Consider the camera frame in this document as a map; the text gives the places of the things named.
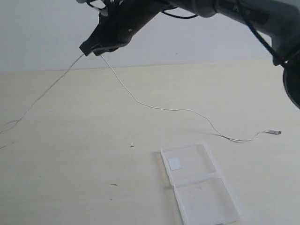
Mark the white wired earphones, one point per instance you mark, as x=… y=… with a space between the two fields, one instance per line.
x=217 y=132

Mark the clear plastic storage case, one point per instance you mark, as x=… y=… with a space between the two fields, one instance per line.
x=202 y=193

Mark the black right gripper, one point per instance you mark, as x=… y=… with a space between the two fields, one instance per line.
x=124 y=20

